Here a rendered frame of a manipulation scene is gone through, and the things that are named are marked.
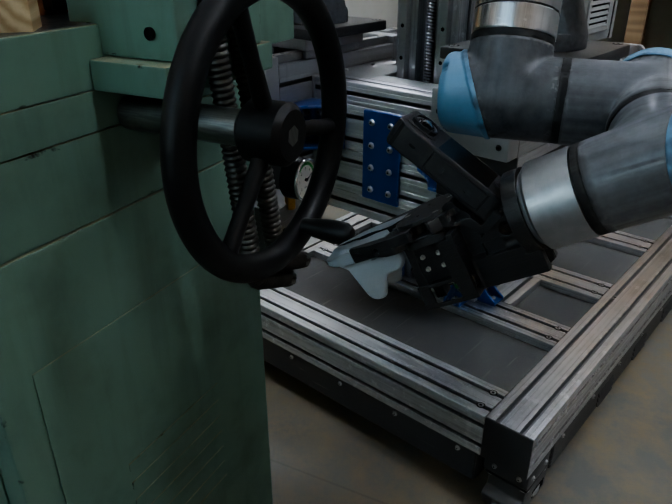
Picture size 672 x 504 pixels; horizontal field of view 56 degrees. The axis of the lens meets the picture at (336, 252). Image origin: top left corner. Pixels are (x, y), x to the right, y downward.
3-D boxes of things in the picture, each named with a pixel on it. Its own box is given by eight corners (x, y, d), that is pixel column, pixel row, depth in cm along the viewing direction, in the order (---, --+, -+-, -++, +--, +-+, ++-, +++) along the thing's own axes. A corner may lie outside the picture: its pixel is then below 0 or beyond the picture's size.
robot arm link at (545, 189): (559, 160, 46) (576, 133, 53) (501, 181, 49) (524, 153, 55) (598, 251, 47) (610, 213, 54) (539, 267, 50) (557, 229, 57)
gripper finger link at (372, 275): (336, 316, 63) (415, 293, 57) (309, 263, 62) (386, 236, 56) (350, 301, 65) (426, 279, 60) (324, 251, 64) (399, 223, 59)
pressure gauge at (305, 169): (297, 219, 91) (295, 165, 88) (274, 214, 93) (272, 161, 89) (318, 204, 96) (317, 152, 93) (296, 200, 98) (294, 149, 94)
